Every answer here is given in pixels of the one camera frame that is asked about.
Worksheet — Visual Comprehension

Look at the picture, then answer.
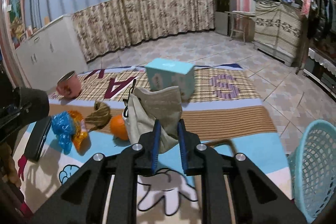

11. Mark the grey cloth pouch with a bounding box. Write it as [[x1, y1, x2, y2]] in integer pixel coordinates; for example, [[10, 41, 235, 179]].
[[122, 79, 182, 153]]

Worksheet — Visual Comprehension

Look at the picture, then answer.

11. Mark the person's left hand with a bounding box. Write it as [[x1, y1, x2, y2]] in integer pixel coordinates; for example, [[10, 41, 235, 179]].
[[0, 143, 22, 188]]

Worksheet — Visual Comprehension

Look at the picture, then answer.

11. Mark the black glasses case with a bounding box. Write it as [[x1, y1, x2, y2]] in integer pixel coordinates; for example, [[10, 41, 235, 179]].
[[24, 116, 51, 162]]

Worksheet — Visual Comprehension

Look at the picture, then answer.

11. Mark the blue crumpled plastic bag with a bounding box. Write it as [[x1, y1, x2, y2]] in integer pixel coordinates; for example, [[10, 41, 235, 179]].
[[51, 111, 75, 154]]

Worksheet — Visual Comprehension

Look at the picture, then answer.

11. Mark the pink enamel mug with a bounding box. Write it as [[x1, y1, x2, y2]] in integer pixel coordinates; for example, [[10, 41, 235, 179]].
[[56, 71, 81, 100]]

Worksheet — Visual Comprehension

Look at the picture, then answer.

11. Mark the white low cabinet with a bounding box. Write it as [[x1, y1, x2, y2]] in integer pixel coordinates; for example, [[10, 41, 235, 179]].
[[15, 15, 88, 91]]

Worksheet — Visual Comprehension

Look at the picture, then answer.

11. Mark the light blue laundry basket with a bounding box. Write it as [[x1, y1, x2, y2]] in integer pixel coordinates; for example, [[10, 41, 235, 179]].
[[288, 119, 335, 223]]

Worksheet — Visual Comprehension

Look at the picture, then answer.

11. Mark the orange snack packet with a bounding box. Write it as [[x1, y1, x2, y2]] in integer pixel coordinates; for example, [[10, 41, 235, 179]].
[[68, 110, 88, 152]]

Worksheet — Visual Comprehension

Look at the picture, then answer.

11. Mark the brown phone case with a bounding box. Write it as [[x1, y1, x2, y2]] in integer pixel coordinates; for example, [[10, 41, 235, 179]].
[[203, 139, 238, 157]]

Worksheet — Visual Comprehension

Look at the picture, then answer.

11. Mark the orange fruit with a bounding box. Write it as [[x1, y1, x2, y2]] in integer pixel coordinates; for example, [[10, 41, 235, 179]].
[[109, 114, 129, 141]]

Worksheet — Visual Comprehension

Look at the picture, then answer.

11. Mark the brown striped sock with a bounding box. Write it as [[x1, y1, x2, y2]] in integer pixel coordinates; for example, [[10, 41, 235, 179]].
[[85, 101, 112, 131]]

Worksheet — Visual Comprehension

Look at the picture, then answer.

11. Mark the patterned play mat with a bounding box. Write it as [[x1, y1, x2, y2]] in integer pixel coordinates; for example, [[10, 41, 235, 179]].
[[11, 63, 293, 224]]

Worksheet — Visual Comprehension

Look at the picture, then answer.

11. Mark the floral beige curtain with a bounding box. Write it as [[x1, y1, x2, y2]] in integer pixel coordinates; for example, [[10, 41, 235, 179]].
[[71, 0, 214, 61]]

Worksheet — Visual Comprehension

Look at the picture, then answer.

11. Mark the low lace covered stand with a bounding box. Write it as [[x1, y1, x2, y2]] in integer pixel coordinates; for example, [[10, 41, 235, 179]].
[[295, 40, 335, 101]]

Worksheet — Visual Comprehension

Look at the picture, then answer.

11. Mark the light blue cardboard box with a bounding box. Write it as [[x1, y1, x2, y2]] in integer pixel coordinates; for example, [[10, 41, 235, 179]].
[[145, 58, 195, 101]]

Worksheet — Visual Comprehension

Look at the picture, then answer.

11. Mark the small folding table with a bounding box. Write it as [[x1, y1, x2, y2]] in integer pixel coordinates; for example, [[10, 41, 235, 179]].
[[226, 10, 256, 43]]

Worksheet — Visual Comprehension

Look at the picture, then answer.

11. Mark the cloth covered cabinet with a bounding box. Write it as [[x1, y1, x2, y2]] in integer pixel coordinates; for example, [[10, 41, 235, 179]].
[[254, 0, 302, 67]]

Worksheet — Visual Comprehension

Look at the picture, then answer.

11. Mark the grey water dispenser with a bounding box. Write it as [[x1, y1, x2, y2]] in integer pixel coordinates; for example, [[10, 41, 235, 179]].
[[214, 0, 237, 36]]

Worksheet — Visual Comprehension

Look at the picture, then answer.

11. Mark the clothes rack with garments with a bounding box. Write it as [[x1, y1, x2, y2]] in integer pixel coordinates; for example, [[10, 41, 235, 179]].
[[301, 0, 335, 43]]

